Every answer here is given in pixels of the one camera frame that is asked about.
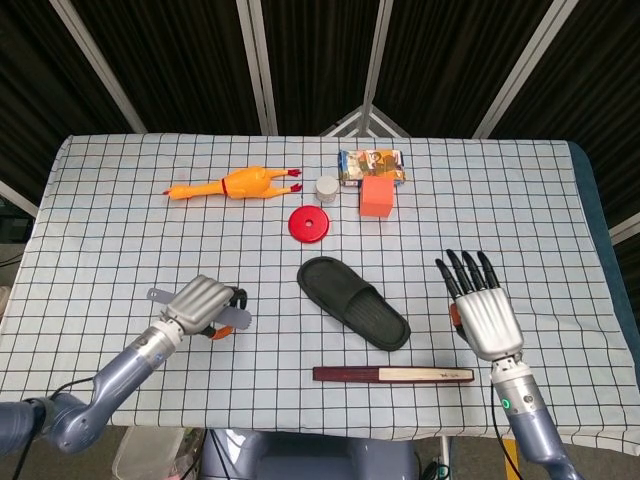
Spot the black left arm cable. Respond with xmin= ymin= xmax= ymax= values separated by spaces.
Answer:
xmin=7 ymin=379 xmax=97 ymax=480

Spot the black rubber slipper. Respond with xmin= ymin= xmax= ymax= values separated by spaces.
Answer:
xmin=296 ymin=255 xmax=412 ymax=354

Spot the orange foam cube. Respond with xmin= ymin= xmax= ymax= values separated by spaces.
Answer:
xmin=359 ymin=175 xmax=395 ymax=219

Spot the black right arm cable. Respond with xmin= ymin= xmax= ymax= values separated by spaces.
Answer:
xmin=491 ymin=394 xmax=522 ymax=480

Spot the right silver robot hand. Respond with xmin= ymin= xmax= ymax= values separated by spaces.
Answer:
xmin=435 ymin=248 xmax=525 ymax=361

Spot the blue-grey robot torso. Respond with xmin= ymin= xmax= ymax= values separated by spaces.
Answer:
xmin=199 ymin=428 xmax=419 ymax=480

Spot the white black-checked tablecloth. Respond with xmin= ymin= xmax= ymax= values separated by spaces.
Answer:
xmin=0 ymin=132 xmax=634 ymax=444

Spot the yellow rubber chicken toy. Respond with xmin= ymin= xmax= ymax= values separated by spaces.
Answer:
xmin=163 ymin=166 xmax=305 ymax=202

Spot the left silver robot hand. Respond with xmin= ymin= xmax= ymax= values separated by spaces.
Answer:
xmin=159 ymin=274 xmax=250 ymax=342

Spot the printed snack packet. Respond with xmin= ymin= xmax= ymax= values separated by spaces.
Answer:
xmin=338 ymin=148 xmax=407 ymax=189

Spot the white partition frame post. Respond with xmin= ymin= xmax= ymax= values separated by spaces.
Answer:
xmin=360 ymin=0 xmax=394 ymax=111
xmin=235 ymin=0 xmax=279 ymax=135
xmin=472 ymin=0 xmax=571 ymax=139
xmin=48 ymin=0 xmax=147 ymax=134
xmin=608 ymin=212 xmax=640 ymax=245
xmin=0 ymin=178 xmax=41 ymax=217

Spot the red plastic disc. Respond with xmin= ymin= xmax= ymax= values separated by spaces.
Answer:
xmin=288 ymin=205 xmax=332 ymax=246

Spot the clear plastic container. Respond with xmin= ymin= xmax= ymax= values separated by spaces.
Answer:
xmin=112 ymin=427 xmax=186 ymax=480

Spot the dark red folded fan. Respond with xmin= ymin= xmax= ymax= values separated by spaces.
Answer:
xmin=312 ymin=365 xmax=476 ymax=386

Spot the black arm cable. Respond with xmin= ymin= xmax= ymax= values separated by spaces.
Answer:
xmin=491 ymin=394 xmax=522 ymax=480
xmin=7 ymin=379 xmax=97 ymax=480

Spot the white triangular partition foot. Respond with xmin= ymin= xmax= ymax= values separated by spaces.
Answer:
xmin=319 ymin=103 xmax=412 ymax=139

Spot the small white jar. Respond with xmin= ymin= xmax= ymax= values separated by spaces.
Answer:
xmin=314 ymin=175 xmax=339 ymax=205

